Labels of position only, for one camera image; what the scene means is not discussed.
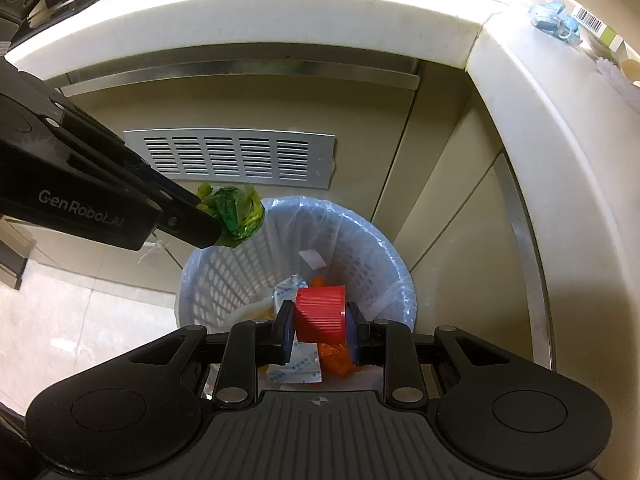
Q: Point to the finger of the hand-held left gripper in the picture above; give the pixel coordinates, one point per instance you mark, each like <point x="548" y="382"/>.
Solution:
<point x="100" y="145"/>
<point x="190" y="225"/>

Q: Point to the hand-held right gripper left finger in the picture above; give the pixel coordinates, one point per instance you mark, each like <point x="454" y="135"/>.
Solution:
<point x="286" y="330"/>

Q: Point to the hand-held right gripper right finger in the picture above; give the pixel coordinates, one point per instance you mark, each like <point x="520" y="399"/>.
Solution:
<point x="352" y="335"/>

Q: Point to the orange plastic bag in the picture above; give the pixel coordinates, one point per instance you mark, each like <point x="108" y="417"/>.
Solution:
<point x="335" y="360"/>

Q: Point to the white blue printed packet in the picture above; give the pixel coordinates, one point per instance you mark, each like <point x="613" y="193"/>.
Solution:
<point x="295" y="365"/>

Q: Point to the red bottle cap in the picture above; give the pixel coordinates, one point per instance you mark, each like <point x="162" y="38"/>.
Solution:
<point x="320" y="315"/>

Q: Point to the green wrapper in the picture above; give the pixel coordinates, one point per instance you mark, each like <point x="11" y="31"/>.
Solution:
<point x="235" y="212"/>

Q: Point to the white mesh waste basket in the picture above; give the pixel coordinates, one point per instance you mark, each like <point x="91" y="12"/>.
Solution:
<point x="225" y="280"/>

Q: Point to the white mesh trash bin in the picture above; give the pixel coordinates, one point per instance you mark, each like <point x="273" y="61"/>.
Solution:
<point x="395" y="285"/>

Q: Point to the white paper slip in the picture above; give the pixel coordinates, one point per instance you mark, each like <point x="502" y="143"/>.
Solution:
<point x="314" y="261"/>

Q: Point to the blue face mask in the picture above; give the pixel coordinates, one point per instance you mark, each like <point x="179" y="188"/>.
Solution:
<point x="547" y="12"/>

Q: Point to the white green medicine box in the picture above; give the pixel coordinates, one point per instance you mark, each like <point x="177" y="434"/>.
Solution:
<point x="592" y="17"/>

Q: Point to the beige kitchen base cabinet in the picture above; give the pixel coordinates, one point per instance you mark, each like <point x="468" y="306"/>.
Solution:
<point x="450" y="210"/>

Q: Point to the metal cabinet trim strip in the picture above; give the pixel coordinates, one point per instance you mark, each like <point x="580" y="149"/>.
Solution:
<point x="530" y="260"/>

